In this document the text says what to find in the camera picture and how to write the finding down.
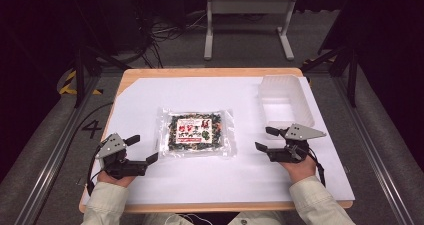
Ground thin white cable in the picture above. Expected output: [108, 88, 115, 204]
[164, 212, 215, 225]

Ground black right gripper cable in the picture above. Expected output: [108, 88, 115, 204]
[307, 147, 327, 188]

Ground grey metal stand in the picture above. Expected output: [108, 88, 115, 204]
[203, 0, 299, 62]

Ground person's right hand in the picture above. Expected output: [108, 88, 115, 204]
[279, 154, 318, 185]

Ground black floor cables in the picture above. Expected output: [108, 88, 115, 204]
[131, 0, 209, 69]

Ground clear plastic container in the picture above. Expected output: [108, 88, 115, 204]
[257, 73, 316, 140]

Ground clear bag of mixed snacks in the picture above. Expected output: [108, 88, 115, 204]
[155, 106, 238, 160]

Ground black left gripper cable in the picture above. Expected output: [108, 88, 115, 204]
[73, 101, 115, 197]

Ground aluminium rail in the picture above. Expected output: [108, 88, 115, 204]
[14, 74, 102, 225]
[332, 75, 415, 225]

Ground black metal stand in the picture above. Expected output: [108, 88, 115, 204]
[300, 45, 360, 108]
[73, 44, 132, 109]

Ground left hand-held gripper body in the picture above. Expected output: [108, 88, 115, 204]
[95, 133, 148, 180]

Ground person's left hand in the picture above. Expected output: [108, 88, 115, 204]
[97, 170, 137, 188]

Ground yellow black hazard tape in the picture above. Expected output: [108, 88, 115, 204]
[58, 69, 103, 96]

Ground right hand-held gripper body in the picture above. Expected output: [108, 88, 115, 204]
[267, 123, 327, 164]

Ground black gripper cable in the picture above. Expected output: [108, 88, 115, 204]
[307, 147, 327, 188]
[73, 101, 115, 197]

